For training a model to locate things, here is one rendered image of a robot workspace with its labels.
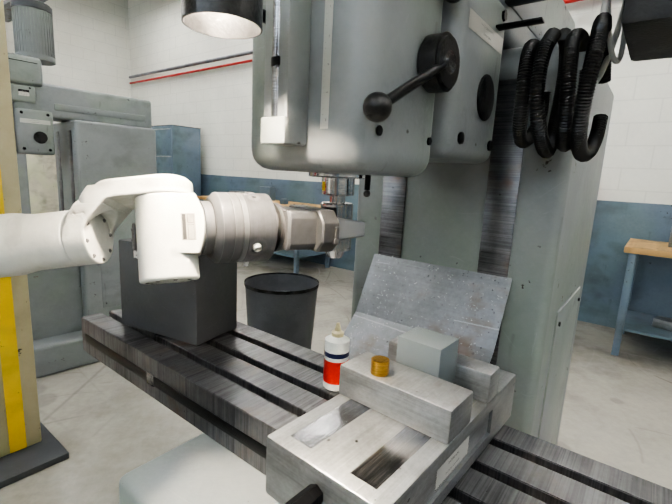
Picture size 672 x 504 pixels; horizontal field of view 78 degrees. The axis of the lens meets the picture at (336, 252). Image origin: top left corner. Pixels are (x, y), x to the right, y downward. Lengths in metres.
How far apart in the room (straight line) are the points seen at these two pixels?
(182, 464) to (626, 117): 4.51
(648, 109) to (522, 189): 3.90
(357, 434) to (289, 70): 0.40
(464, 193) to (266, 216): 0.50
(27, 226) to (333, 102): 0.36
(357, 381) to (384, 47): 0.39
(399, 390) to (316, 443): 0.11
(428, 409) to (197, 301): 0.51
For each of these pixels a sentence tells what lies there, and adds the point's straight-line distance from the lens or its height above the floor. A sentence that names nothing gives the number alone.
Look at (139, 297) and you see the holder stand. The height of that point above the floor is 1.04.
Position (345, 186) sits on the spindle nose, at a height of 1.29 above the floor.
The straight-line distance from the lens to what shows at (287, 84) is 0.50.
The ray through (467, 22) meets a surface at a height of 1.52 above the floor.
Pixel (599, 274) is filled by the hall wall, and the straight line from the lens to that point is 4.75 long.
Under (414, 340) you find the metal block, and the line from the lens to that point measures 0.54.
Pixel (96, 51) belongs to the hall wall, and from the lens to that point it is 10.42.
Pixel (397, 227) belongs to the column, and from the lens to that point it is 0.97.
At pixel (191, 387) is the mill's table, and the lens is 0.75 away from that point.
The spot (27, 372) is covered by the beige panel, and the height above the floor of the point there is 0.38.
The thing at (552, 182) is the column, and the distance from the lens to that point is 0.86.
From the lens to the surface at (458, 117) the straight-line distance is 0.65.
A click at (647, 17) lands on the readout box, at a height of 1.52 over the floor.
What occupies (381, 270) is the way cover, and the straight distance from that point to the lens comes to 0.98.
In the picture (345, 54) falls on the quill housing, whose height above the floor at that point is 1.44.
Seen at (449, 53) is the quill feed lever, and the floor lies 1.46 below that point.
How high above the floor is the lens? 1.31
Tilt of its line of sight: 10 degrees down
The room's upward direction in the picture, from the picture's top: 3 degrees clockwise
